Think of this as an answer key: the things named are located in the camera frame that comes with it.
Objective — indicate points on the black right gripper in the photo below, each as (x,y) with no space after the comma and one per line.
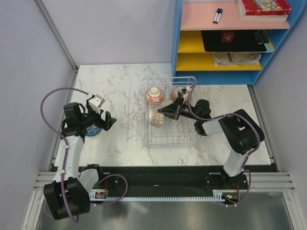
(171,111)

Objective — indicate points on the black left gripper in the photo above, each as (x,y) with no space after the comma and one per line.
(106,124)

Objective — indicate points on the brown checkered blue-rimmed bowl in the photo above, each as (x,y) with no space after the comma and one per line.
(154,118)

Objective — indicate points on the pink patterned small bowl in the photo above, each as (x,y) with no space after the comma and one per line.
(174,92)

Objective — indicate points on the blue triangle patterned bowl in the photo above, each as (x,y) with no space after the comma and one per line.
(93,130)

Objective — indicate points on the orange and white bowl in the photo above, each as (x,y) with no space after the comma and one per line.
(154,96)

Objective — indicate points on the pale green ribbed bowl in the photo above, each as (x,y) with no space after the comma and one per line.
(166,103)

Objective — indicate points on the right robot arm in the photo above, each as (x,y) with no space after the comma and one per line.
(241,131)

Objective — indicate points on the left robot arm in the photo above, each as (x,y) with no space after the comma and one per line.
(68,195)

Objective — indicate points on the spiral bound notebook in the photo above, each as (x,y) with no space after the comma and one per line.
(236,59)

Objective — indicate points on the blue shelf unit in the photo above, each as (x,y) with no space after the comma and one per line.
(188,57)

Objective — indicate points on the black tablet with red box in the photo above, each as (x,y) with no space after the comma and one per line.
(235,40)

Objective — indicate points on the black capped marker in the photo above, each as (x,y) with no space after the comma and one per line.
(216,15)

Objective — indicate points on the blue capped marker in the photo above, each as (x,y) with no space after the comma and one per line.
(219,16)

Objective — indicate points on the red patterned book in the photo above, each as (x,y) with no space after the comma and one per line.
(263,10)

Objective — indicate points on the white wire dish rack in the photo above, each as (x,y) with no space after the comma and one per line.
(169,122)

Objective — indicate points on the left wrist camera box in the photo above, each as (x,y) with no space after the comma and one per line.
(96,102)

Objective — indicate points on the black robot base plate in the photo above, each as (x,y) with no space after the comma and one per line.
(165,182)

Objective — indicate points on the aluminium corner frame post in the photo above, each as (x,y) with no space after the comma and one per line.
(46,16)

